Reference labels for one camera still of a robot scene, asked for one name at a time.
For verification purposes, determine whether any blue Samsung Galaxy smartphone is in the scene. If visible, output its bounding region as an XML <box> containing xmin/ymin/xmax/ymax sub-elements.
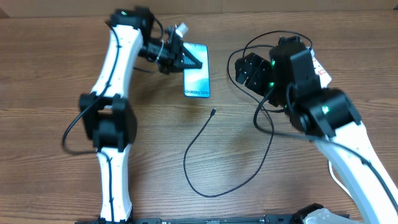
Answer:
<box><xmin>183</xmin><ymin>42</ymin><xmax>210</xmax><ymax>98</ymax></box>

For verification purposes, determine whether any black USB charging cable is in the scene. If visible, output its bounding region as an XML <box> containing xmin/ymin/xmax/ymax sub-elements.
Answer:
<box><xmin>183</xmin><ymin>30</ymin><xmax>313</xmax><ymax>198</ymax></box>

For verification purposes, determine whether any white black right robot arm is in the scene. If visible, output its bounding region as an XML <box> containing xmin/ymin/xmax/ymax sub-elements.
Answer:
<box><xmin>235</xmin><ymin>35</ymin><xmax>397</xmax><ymax>223</ymax></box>

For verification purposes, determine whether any white power strip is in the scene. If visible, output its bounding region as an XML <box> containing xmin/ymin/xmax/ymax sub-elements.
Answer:
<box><xmin>310</xmin><ymin>49</ymin><xmax>332</xmax><ymax>88</ymax></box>

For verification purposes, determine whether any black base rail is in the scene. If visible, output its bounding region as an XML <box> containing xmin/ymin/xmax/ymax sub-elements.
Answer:
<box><xmin>74</xmin><ymin>203</ymin><xmax>351</xmax><ymax>224</ymax></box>

